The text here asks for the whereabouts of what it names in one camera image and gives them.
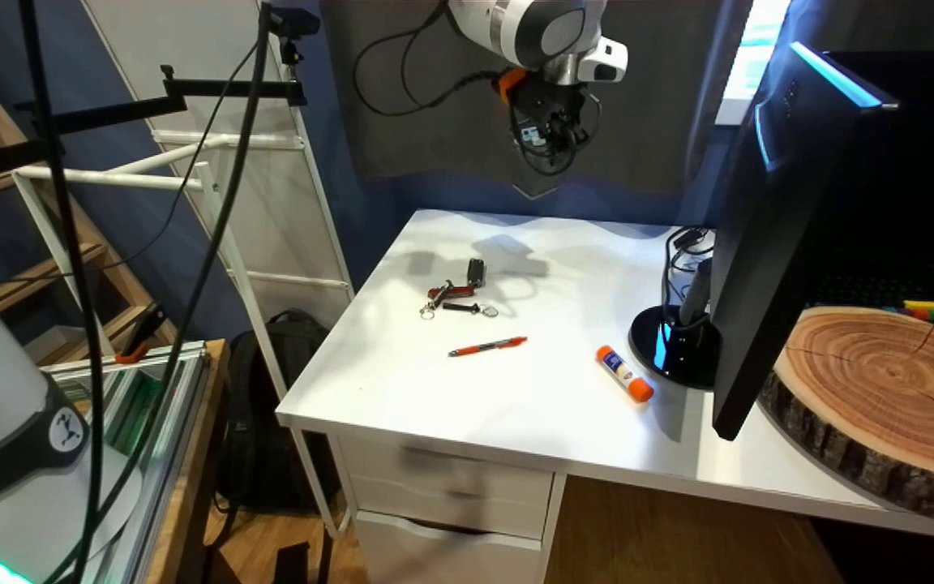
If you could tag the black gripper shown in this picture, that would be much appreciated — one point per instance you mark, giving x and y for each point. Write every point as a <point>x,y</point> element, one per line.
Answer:
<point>551,100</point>

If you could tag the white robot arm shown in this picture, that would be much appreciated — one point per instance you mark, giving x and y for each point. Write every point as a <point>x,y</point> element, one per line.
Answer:
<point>533,29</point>

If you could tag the grey curtain panel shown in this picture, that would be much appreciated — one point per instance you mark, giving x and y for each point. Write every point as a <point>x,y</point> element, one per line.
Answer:
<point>437,140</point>

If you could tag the red pen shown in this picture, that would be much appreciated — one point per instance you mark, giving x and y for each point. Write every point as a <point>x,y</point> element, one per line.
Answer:
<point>489,345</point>

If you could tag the orange capped glue stick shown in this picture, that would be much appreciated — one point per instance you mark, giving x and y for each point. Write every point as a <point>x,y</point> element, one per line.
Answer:
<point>624,374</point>

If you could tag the black computer monitor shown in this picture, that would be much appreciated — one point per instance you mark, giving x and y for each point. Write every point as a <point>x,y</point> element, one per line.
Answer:
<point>801,237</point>

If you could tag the white drawer unit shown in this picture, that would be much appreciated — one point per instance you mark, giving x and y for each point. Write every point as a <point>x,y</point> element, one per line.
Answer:
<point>447,504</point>

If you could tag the coloured markers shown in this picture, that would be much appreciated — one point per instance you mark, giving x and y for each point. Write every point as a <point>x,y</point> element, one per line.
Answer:
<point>921,310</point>

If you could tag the black backpack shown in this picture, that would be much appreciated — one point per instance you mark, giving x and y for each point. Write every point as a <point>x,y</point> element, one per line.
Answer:
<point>261,432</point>

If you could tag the round wood slice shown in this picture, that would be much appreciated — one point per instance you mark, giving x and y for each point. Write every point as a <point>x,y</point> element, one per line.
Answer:
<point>899,400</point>

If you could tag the black tripod pole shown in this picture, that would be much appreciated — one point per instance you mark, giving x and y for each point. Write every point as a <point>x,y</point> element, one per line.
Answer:
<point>65,271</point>

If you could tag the glass top side table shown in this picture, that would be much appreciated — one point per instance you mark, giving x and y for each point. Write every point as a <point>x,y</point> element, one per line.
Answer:
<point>130,456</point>

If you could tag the wooden ladder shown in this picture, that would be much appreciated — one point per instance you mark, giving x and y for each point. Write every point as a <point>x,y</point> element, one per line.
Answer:
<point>13,172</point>

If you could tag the black mounted camera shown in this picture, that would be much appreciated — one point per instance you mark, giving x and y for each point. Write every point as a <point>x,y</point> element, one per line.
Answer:
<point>290,19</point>

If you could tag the white metal shelf frame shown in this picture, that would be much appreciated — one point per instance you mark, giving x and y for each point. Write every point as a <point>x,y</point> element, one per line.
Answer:
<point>275,237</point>

